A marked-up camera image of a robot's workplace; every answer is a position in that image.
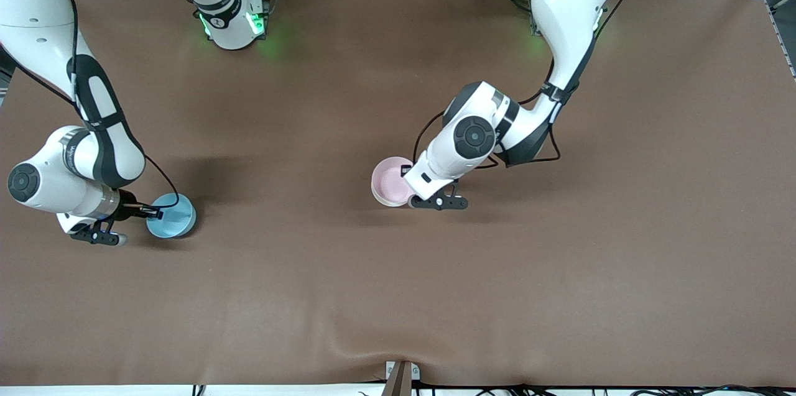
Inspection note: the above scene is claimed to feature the brown camera pole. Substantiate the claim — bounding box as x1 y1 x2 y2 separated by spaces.
382 362 412 396

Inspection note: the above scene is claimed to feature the pink bowl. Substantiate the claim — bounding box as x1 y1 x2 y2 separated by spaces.
371 157 416 208

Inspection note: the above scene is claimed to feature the brown table cover cloth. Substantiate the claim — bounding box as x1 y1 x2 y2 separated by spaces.
0 0 796 388

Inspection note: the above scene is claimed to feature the blue bowl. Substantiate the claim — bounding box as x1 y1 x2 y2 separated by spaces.
146 193 197 239

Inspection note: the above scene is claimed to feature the grey metal bracket plate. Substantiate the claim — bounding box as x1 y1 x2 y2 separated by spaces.
386 360 421 382

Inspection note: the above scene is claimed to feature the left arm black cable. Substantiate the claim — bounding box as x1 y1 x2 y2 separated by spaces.
412 0 638 168

